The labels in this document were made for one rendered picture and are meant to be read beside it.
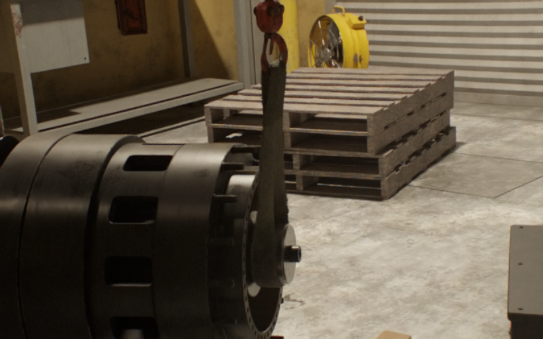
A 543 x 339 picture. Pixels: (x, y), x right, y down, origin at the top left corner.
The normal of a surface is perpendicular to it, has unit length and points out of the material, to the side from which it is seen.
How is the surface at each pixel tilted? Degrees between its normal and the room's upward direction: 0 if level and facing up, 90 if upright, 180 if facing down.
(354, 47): 79
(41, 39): 90
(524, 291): 0
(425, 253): 0
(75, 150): 15
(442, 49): 60
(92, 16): 90
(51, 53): 90
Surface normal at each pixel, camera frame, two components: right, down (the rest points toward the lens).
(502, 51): -0.59, -0.29
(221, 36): 0.77, 0.11
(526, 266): -0.06, -0.97
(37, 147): -0.11, -0.87
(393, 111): 0.89, 0.07
